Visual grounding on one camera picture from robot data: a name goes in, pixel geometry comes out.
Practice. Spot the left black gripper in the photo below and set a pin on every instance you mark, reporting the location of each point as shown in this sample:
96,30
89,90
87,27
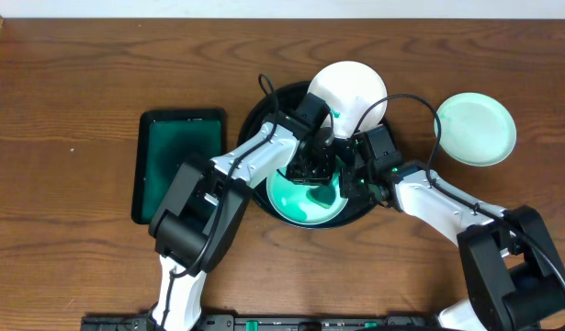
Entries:
310,170

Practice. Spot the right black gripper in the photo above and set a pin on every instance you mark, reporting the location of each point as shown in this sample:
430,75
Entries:
347,187

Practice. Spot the green sponge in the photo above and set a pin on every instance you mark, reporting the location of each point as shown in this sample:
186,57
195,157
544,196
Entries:
323,196

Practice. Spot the mint green plate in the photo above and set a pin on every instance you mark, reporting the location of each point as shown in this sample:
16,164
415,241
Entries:
290,202
475,129

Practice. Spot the pink white plate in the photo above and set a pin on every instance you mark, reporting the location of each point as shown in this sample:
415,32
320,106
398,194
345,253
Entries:
349,89

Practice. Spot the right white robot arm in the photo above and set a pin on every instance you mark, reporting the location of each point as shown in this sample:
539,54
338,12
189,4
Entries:
513,273

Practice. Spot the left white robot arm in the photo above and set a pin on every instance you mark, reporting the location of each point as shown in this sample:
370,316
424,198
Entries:
200,213

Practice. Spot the black round tray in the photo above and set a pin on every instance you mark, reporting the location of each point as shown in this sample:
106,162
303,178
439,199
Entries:
346,211

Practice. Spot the black rectangular water tray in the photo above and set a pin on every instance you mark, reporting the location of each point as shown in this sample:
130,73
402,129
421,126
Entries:
166,138

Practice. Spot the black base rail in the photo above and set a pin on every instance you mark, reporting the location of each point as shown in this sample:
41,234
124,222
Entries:
226,322

